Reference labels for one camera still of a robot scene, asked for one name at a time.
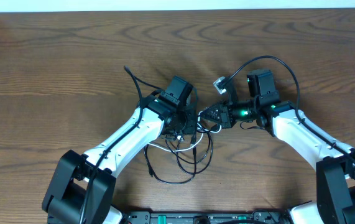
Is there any white usb cable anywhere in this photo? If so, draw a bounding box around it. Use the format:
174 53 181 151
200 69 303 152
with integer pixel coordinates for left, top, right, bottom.
147 110 223 153

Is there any black usb cable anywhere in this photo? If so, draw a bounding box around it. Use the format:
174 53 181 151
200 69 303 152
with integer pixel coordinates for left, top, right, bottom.
143 124 222 185

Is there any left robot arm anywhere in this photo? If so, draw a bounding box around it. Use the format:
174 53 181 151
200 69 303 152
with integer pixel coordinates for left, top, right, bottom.
42 76 196 223

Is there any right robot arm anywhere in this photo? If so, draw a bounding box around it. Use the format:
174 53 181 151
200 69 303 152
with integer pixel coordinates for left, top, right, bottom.
200 69 355 223

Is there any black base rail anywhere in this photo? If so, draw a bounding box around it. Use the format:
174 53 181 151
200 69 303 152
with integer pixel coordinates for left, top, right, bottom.
121 210 292 224

